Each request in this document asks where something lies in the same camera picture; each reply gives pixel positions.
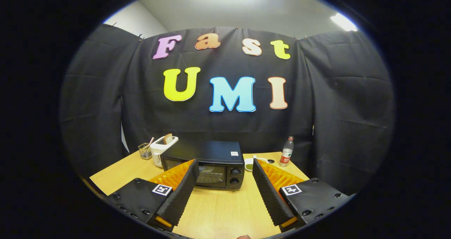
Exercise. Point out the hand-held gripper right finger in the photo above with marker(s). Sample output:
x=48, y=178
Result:
x=267, y=193

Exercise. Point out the small ceiling light panel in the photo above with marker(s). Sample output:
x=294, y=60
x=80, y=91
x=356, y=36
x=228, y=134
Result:
x=343, y=22

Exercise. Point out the white pop-up toaster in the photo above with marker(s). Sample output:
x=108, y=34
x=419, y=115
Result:
x=158, y=151

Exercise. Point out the pink straw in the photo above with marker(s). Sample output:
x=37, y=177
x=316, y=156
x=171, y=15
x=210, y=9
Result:
x=151, y=141

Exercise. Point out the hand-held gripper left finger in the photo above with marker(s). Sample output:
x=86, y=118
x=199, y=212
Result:
x=183, y=193

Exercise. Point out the clear bottle with red label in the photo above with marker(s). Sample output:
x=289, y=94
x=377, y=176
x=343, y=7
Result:
x=286, y=154

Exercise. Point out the white divided dish with beans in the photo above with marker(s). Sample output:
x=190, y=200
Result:
x=248, y=165

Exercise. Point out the toasted bread slice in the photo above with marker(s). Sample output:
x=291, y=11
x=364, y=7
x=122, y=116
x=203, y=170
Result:
x=168, y=138

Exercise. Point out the black toaster oven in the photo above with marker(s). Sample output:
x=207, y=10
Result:
x=211, y=151

